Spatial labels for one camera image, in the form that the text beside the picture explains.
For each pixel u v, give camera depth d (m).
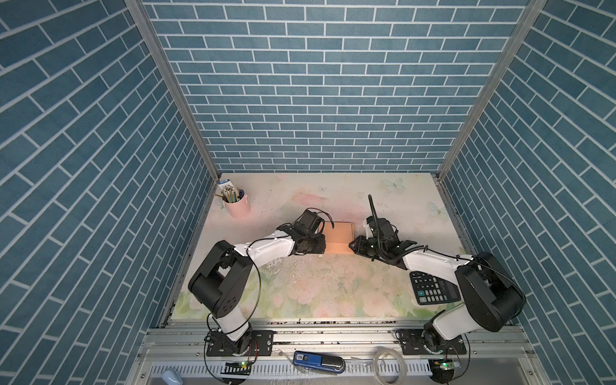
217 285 0.46
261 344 0.74
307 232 0.71
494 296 0.45
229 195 0.91
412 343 0.73
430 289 0.83
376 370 0.65
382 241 0.71
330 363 0.66
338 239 0.93
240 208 1.03
